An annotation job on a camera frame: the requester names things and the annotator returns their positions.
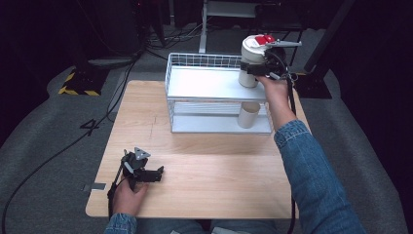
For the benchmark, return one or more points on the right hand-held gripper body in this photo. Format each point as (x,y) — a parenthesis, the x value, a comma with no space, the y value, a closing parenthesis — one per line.
(276,65)

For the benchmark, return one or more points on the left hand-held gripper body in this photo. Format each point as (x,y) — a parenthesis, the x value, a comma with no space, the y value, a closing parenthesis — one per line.
(132,164)

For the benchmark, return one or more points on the white cup with red lid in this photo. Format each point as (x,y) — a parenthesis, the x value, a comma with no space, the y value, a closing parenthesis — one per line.
(251,52)

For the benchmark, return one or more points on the white paper cup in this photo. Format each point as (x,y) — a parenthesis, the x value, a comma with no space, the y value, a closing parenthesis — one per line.
(248,117)

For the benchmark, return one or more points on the person's right hand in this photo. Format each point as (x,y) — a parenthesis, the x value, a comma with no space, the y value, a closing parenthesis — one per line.
(277,94)

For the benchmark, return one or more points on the person's left hand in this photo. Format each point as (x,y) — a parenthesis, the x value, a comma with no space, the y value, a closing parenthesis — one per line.
(126,200)

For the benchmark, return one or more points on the grey tape strip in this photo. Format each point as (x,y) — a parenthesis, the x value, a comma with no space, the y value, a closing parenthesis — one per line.
(97,186)

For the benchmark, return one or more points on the white paper sheet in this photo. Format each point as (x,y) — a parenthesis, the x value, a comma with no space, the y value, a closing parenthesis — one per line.
(225,230)
(176,232)

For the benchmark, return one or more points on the yellow black striped floor base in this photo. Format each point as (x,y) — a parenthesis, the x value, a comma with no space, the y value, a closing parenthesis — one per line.
(81,85)

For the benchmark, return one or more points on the black post with base plate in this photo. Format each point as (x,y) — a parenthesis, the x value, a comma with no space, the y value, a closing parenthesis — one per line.
(313,84)

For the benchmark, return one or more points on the white metal desk frame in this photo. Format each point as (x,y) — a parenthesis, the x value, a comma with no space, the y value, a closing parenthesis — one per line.
(203,32)

